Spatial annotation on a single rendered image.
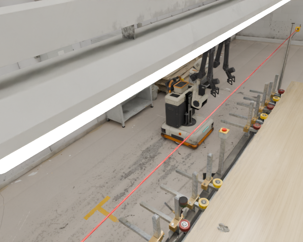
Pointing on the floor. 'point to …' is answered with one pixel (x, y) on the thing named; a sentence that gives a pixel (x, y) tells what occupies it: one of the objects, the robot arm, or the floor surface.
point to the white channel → (66, 24)
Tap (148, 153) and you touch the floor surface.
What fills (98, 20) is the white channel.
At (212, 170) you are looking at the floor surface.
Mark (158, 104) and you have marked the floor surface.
